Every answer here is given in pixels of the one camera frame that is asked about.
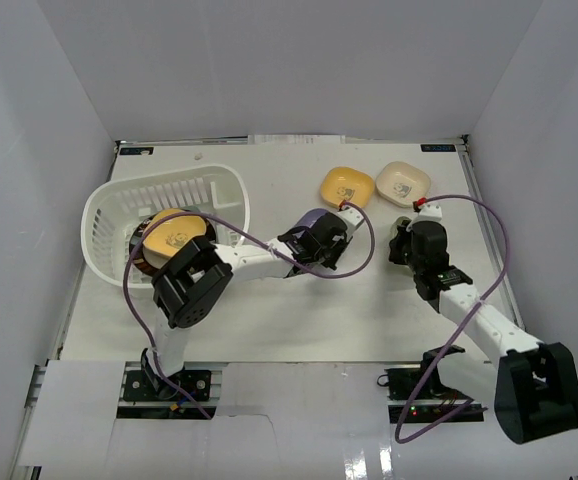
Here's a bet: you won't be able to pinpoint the green square panda dish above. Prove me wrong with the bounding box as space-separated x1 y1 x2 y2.
390 216 411 239

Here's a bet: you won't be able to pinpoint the purple square panda dish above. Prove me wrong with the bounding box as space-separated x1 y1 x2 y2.
290 208 327 236

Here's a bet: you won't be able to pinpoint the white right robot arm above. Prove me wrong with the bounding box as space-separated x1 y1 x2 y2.
389 217 578 444

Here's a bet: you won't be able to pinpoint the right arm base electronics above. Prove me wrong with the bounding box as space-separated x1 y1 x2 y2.
376 364 486 425

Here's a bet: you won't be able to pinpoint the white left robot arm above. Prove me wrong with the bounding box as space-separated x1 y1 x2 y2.
141 207 364 400

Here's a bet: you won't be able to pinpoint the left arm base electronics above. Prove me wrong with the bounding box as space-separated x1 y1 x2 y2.
116 370 217 420

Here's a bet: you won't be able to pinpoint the white plastic dish bin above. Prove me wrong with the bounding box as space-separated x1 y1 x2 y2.
81 164 250 287

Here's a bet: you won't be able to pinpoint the yellow square panda dish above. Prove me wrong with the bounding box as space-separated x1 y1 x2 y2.
319 167 375 208

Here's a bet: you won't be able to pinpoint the cream square panda dish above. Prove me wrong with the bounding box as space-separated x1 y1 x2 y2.
375 161 431 208

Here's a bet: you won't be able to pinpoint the papers at table back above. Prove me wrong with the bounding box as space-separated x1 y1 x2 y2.
248 134 346 145

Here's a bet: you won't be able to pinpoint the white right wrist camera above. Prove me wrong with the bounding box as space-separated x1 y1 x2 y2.
406 198 443 231

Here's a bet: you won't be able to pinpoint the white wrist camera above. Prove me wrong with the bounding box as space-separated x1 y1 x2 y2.
406 198 443 231
336 202 365 239

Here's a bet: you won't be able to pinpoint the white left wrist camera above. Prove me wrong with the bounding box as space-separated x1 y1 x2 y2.
336 202 365 239

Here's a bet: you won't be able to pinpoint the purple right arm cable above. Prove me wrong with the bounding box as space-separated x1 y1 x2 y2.
393 194 511 445

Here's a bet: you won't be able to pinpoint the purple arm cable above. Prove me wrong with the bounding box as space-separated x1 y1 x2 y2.
393 194 511 445
122 202 376 419

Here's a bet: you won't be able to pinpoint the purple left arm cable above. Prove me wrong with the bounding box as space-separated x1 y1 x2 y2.
122 202 376 419

